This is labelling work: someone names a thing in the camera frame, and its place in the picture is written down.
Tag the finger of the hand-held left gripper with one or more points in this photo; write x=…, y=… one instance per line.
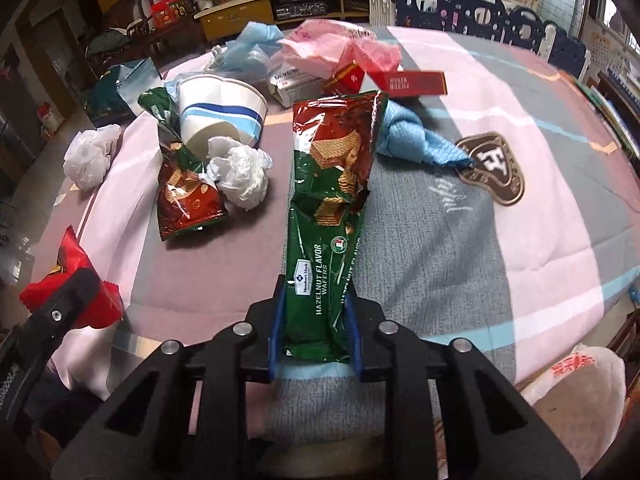
x=65, y=305

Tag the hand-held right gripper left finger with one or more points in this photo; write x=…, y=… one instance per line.
x=278, y=330

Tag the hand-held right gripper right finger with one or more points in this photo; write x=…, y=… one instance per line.
x=353, y=340

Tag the red snack packet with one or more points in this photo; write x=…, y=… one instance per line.
x=70, y=255

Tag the long green wafer packet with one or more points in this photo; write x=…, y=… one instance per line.
x=325, y=200

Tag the white plastic bag red print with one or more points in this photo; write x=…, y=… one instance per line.
x=575, y=400

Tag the white blue-striped paper bowl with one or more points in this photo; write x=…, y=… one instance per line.
x=220, y=105

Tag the striped pink grey blanket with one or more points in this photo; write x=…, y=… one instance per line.
x=450, y=260

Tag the short green red wafer packet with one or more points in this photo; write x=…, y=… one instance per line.
x=185, y=200

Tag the white jug red cap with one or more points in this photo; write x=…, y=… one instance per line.
x=49, y=120

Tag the blue cloth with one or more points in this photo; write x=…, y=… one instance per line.
x=410, y=135

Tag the teal bag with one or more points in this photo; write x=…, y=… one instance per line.
x=107, y=95

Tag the white cardboard box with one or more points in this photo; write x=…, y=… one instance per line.
x=295, y=87

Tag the small red box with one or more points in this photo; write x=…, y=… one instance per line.
x=345, y=80

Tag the long red carton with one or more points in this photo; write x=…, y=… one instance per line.
x=410, y=83

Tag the blue plastic bag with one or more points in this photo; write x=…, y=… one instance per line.
x=250, y=47

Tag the pink plastic bag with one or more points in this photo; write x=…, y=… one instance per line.
x=320, y=45

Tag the red gift box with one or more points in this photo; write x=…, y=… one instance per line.
x=170, y=10

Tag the yellow wooden tv cabinet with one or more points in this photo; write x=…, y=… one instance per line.
x=235, y=15

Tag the black audio equipment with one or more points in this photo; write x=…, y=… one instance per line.
x=300, y=9

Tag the blue play fence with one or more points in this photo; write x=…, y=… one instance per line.
x=480, y=15

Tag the row of books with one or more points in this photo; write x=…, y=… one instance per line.
x=617, y=110

